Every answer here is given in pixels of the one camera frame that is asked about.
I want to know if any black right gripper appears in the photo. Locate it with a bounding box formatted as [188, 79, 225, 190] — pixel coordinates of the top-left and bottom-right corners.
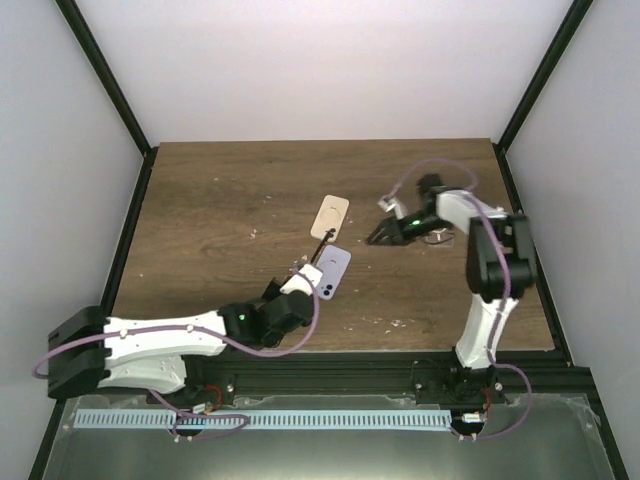
[374, 211, 451, 247]

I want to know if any lilac phone case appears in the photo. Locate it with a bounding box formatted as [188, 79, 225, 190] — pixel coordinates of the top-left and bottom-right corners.
[315, 245, 352, 300]

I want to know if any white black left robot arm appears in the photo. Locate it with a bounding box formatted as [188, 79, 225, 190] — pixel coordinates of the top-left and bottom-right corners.
[32, 261, 325, 404]

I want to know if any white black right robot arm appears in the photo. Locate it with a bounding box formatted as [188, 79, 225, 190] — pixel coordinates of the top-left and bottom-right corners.
[367, 174, 537, 403]

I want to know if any beige phone case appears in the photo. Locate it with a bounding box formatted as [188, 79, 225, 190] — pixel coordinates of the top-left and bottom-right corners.
[310, 195, 350, 243]

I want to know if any grey metal front plate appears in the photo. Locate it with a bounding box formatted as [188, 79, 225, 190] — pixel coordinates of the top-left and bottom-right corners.
[44, 394, 615, 479]

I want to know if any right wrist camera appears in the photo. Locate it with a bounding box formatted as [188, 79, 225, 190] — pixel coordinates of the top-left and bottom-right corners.
[378, 195, 408, 220]

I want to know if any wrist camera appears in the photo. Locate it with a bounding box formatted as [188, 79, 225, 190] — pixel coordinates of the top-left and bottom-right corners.
[280, 264, 323, 296]
[378, 195, 408, 220]

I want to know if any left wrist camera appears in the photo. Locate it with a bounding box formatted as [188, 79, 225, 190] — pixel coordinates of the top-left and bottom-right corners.
[280, 264, 323, 296]

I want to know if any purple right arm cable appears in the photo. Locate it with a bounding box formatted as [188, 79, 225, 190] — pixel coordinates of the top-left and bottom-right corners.
[389, 158, 532, 441]

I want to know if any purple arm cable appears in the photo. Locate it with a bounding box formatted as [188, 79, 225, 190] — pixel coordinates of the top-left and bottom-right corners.
[389, 158, 532, 441]
[32, 294, 321, 444]

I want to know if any black front mounting rail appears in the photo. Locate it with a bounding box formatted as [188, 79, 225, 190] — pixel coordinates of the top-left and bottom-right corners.
[165, 351, 596, 407]

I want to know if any light blue slotted cable duct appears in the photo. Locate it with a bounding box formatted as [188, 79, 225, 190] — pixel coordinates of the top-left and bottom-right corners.
[72, 409, 452, 432]

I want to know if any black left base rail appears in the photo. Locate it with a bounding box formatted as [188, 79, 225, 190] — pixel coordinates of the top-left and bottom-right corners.
[28, 146, 159, 480]

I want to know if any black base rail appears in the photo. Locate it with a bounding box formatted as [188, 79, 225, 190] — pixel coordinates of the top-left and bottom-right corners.
[492, 142, 629, 480]
[28, 146, 159, 480]

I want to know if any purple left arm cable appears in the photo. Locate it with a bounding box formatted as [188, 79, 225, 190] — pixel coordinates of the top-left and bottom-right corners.
[32, 294, 321, 444]

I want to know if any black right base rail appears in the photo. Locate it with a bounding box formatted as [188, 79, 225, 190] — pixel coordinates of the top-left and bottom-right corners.
[492, 142, 629, 480]

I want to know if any black right frame post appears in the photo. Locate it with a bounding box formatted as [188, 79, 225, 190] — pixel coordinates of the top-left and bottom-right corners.
[497, 0, 599, 149]

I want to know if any black frame post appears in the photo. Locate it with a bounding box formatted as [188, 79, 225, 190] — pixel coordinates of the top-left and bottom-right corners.
[497, 0, 599, 149]
[53, 0, 153, 156]

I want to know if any black left frame post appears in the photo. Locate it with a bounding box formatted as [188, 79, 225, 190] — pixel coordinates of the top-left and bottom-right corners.
[53, 0, 153, 156]

